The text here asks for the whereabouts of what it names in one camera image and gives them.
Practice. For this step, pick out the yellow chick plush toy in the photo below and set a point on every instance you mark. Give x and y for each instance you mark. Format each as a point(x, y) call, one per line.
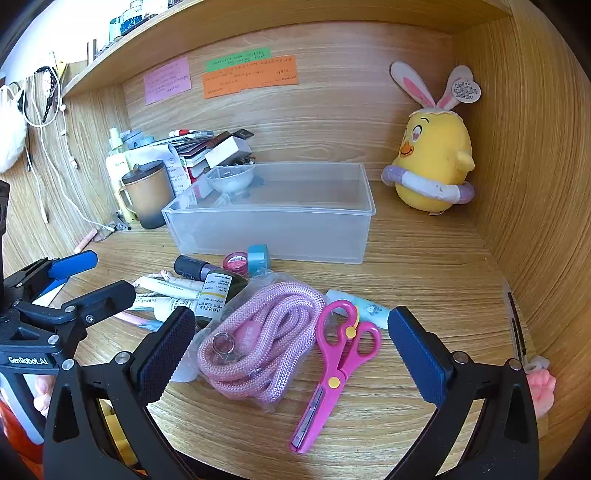
point(434, 152)

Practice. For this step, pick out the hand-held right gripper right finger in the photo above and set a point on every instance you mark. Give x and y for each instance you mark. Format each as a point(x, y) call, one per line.
point(420, 355)

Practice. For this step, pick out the stack of papers and books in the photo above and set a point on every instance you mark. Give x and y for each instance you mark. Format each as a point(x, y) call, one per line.
point(184, 157)

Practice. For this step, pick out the small glass bowl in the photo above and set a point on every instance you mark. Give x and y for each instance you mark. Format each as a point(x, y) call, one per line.
point(231, 177)

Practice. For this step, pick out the orange paper note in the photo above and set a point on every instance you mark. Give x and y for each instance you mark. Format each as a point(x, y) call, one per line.
point(249, 78)

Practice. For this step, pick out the light blue lidded jar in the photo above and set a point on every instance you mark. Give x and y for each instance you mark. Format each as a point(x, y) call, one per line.
point(138, 140)

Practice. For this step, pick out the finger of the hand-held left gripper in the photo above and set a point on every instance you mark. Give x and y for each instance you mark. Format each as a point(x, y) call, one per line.
point(74, 264)
point(106, 300)

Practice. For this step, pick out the person's left hand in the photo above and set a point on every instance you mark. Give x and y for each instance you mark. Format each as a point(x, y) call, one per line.
point(44, 394)

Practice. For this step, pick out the teal patterned container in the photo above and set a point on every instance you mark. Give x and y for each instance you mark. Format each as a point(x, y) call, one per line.
point(134, 18)

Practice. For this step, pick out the wooden shelf board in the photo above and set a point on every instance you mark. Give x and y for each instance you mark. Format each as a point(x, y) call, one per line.
point(277, 18)

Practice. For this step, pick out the dark green labelled bottle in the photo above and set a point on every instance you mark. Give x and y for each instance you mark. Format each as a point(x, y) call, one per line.
point(217, 290)

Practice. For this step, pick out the dark purple small bottle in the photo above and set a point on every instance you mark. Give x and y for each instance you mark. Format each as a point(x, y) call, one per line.
point(194, 266)

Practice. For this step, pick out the clear plastic storage box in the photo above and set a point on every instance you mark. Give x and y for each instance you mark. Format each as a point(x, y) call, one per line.
point(277, 226)

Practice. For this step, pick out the cream white tube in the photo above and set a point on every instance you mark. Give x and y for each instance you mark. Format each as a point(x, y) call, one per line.
point(171, 285)

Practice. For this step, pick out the white printed tube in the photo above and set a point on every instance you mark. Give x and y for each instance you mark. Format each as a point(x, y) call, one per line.
point(161, 307)

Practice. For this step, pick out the white fluffy bag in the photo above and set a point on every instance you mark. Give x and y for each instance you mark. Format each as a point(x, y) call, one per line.
point(10, 134)

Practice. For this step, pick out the pink rubber toy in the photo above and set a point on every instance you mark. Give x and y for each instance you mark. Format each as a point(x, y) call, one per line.
point(541, 387)

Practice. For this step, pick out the pink paper note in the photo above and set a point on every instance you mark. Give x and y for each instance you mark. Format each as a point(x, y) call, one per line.
point(167, 81)

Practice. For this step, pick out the white cardboard box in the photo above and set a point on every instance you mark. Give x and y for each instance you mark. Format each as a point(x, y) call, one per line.
point(228, 152)

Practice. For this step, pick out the white tube blue print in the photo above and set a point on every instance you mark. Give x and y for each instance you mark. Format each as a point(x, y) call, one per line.
point(360, 309)

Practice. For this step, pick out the pink round compact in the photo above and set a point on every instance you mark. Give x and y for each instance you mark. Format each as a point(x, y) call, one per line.
point(235, 262)

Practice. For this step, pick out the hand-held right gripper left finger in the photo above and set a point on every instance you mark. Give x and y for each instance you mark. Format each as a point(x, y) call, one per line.
point(166, 350)

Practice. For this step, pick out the black pen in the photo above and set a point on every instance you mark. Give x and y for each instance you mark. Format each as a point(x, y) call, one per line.
point(517, 323)

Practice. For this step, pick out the brown lidded mug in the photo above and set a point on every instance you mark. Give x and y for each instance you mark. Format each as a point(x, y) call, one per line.
point(147, 194)

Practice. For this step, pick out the green spray bottle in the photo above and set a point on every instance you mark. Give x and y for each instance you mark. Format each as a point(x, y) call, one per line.
point(117, 166)

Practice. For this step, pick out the red white marker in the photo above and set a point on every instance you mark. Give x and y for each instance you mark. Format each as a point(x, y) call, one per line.
point(184, 133)

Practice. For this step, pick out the pale pink pen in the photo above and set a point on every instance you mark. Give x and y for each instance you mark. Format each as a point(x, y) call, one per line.
point(87, 241)

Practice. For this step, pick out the green paper note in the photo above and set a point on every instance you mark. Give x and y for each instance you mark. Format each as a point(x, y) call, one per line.
point(238, 60)

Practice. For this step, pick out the pink scissors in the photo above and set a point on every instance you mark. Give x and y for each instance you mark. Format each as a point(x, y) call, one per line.
point(341, 350)

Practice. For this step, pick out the blue tape roll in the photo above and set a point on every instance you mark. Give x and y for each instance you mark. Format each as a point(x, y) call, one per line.
point(258, 258)

